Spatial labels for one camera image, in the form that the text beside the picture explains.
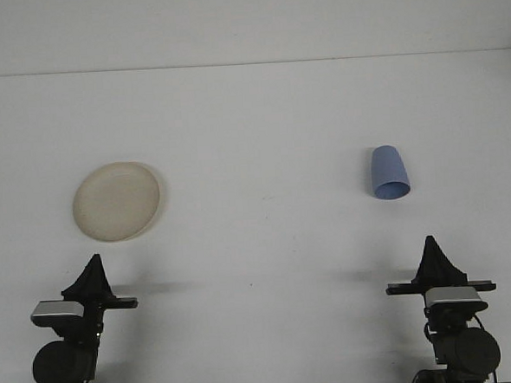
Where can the pale blue cup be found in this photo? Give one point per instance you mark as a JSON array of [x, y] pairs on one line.
[[388, 166]]

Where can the pale round plate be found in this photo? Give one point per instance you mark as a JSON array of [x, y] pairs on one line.
[[117, 202]]

